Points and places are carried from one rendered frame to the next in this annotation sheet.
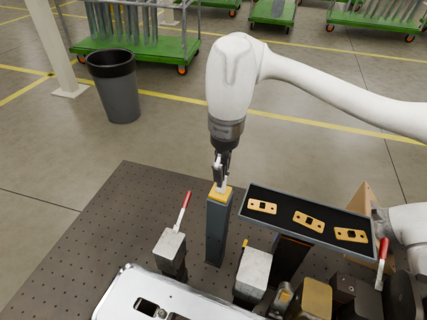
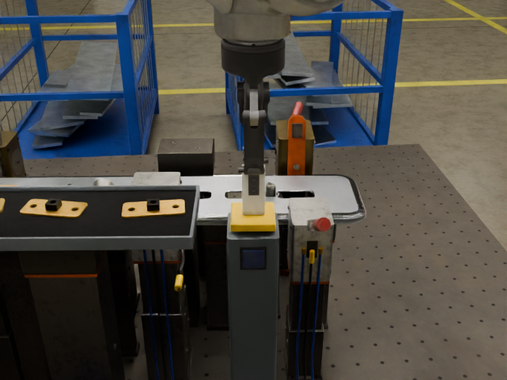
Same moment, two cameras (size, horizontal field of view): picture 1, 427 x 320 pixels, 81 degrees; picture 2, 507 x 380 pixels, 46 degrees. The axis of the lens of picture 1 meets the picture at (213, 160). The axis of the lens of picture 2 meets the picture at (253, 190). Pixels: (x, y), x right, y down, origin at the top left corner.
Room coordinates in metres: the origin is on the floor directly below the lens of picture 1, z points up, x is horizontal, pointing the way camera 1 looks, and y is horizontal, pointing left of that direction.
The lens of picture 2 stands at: (1.15, -0.25, 1.57)
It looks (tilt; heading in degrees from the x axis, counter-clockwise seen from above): 29 degrees down; 161
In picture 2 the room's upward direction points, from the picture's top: straight up
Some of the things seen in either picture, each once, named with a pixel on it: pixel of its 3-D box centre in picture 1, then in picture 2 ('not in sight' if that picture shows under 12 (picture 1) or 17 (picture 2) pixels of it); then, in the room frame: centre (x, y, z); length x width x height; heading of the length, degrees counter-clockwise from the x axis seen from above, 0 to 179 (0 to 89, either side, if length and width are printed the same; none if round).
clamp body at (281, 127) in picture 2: not in sight; (291, 197); (0.03, 0.24, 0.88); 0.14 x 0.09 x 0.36; 162
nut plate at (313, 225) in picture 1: (309, 220); (53, 205); (0.40, -0.28, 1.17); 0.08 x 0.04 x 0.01; 63
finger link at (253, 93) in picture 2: not in sight; (253, 99); (0.53, -0.04, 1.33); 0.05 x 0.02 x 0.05; 162
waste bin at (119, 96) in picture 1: (117, 87); not in sight; (2.58, 1.13, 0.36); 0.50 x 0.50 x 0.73
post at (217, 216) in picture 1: (216, 231); (253, 344); (0.50, -0.03, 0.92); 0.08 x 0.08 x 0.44; 72
